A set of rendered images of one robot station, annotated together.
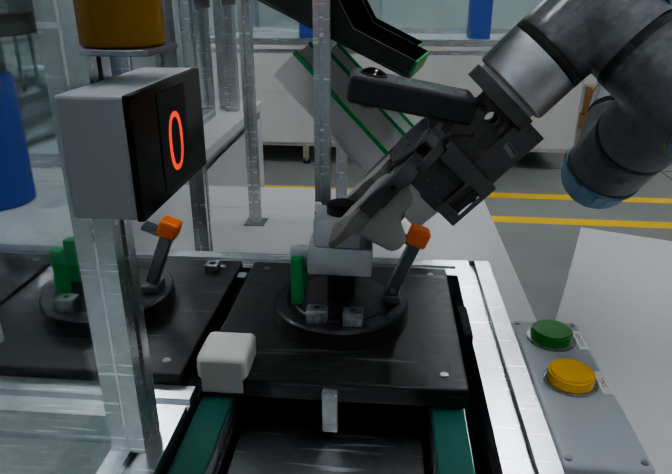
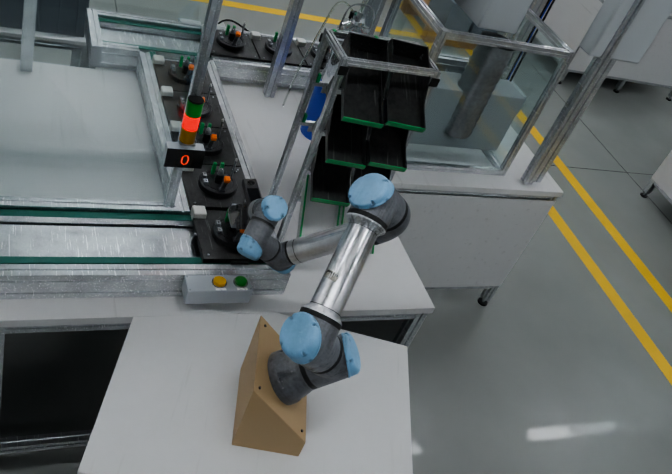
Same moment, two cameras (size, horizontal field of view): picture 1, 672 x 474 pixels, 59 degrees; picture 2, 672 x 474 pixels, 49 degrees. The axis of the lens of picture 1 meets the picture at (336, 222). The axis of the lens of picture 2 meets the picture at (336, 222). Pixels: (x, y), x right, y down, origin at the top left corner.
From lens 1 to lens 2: 2.15 m
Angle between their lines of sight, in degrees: 47
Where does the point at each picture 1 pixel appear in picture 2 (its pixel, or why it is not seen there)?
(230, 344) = (199, 210)
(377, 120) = (336, 212)
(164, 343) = (202, 200)
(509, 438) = (190, 267)
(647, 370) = not seen: hidden behind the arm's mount
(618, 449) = (193, 286)
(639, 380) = not seen: hidden behind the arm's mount
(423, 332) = (228, 251)
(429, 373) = (208, 251)
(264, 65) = not seen: outside the picture
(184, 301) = (224, 200)
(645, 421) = (242, 330)
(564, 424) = (199, 278)
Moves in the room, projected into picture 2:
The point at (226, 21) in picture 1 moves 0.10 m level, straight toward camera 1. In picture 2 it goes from (555, 129) to (542, 130)
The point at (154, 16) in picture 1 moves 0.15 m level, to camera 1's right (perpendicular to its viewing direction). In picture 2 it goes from (186, 140) to (199, 170)
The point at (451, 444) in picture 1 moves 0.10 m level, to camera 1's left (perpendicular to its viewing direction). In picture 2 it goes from (188, 260) to (181, 238)
